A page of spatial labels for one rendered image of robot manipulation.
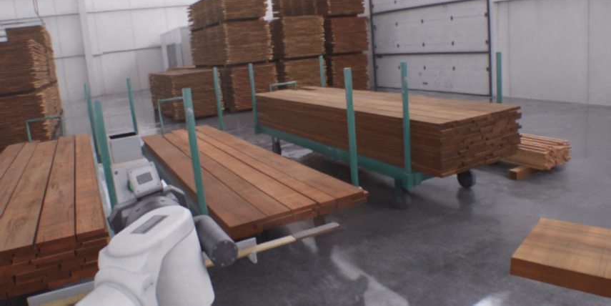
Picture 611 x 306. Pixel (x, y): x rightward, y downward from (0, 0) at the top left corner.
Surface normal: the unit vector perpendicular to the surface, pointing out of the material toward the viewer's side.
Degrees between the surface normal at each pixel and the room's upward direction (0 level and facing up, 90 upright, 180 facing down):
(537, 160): 90
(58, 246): 90
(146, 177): 60
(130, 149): 90
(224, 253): 90
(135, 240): 6
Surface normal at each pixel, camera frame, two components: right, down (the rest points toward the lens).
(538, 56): -0.86, 0.15
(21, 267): 0.47, 0.14
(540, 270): -0.68, 0.20
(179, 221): 0.53, -0.73
